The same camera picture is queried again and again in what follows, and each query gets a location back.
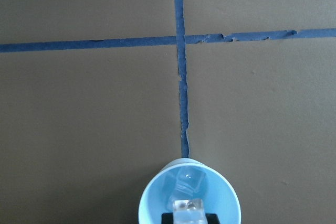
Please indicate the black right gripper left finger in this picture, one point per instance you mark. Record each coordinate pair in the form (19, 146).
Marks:
(167, 218)

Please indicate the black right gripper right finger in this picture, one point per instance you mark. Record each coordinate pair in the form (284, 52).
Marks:
(212, 219)

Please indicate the clear ice cube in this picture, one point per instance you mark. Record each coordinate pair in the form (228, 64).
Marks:
(189, 211)

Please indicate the light blue paper cup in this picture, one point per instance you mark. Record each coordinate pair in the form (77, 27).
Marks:
(186, 178)

